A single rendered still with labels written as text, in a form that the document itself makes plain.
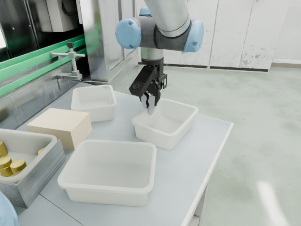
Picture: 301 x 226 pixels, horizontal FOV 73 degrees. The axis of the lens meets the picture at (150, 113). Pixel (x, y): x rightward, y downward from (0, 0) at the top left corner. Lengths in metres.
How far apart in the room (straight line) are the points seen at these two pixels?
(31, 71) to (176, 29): 0.69
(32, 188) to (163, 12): 0.50
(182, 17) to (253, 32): 3.53
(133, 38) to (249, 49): 3.54
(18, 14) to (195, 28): 0.96
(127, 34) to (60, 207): 0.45
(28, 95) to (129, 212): 0.63
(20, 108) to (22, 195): 0.43
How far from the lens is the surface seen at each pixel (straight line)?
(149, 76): 0.67
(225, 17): 3.85
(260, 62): 4.12
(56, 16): 1.42
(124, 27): 0.56
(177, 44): 0.52
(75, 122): 0.72
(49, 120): 0.77
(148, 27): 0.55
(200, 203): 1.13
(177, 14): 0.44
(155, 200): 0.55
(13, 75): 0.92
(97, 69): 1.23
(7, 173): 0.68
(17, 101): 0.92
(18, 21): 1.27
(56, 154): 0.65
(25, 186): 0.58
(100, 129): 0.80
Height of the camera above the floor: 1.19
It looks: 30 degrees down
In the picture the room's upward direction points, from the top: straight up
